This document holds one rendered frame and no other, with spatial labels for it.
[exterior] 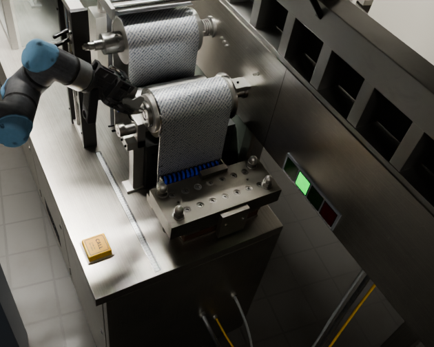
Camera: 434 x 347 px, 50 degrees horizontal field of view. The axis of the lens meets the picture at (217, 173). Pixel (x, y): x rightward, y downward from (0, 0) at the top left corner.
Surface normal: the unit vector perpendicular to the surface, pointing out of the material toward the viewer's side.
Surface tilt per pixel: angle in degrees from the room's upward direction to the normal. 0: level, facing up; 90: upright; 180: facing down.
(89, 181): 0
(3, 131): 90
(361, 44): 90
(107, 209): 0
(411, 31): 90
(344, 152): 90
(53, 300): 0
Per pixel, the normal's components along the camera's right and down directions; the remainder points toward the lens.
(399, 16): -0.93, 0.18
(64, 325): 0.14, -0.67
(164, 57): 0.47, 0.71
